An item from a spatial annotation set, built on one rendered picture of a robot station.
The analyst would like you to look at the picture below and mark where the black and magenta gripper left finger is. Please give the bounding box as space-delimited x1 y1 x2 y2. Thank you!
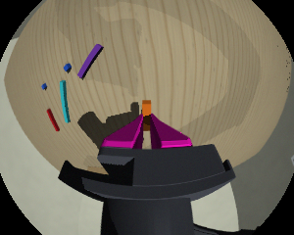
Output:
100 114 143 149

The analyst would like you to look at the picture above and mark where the turquoise rod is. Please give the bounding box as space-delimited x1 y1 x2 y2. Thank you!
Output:
60 80 70 123

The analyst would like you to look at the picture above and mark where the purple rod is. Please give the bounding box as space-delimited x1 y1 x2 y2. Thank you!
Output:
78 44 104 78

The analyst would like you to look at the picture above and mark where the red rod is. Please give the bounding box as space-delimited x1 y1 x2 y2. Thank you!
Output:
46 109 60 131

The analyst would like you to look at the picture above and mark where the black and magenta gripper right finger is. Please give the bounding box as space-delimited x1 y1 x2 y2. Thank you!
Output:
150 114 193 149

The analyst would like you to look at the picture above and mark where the orange rod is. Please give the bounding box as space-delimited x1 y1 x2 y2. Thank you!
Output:
142 100 151 131

